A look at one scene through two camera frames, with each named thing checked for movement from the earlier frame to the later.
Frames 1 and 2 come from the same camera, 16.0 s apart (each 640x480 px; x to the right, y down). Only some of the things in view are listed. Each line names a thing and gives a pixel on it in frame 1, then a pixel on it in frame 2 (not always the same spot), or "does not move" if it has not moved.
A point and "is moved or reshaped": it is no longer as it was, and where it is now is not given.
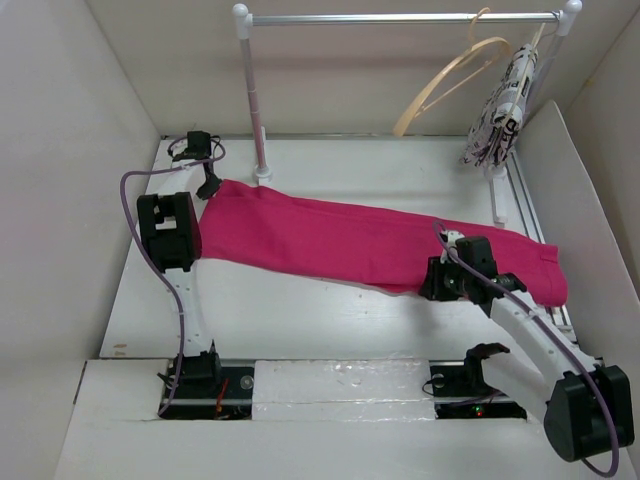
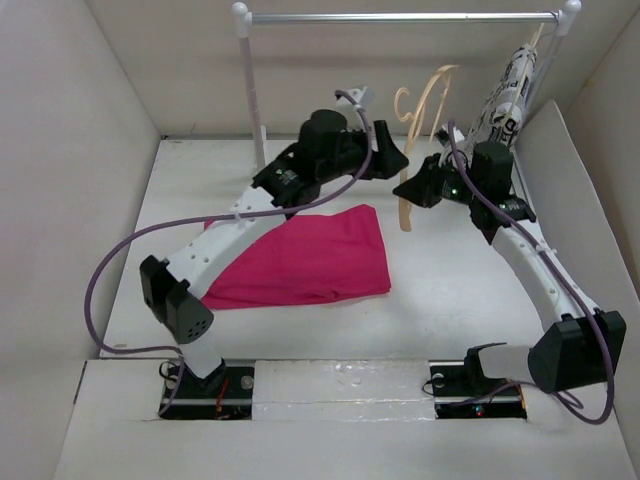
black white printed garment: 497,125 does not move
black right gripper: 431,288 → 422,187
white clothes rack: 245,22 does not move
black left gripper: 209,190 → 386,160
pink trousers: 353,241 is moved or reshaped
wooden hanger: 473,48 → 406,217
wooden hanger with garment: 501,120 does not move
